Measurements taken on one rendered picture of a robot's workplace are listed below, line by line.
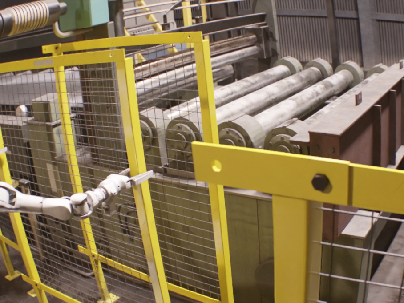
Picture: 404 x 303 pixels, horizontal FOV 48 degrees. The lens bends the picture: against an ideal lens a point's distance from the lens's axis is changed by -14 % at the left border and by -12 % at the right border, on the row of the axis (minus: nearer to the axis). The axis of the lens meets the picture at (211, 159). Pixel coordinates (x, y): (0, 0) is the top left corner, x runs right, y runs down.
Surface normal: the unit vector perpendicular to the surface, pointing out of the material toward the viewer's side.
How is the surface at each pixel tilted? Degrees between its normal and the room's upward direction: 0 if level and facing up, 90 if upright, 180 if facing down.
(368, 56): 90
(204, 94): 90
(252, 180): 90
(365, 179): 90
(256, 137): 73
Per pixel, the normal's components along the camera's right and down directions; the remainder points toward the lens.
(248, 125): 0.44, -0.65
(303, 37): -0.56, 0.33
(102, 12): 0.82, 0.11
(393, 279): -0.10, -0.94
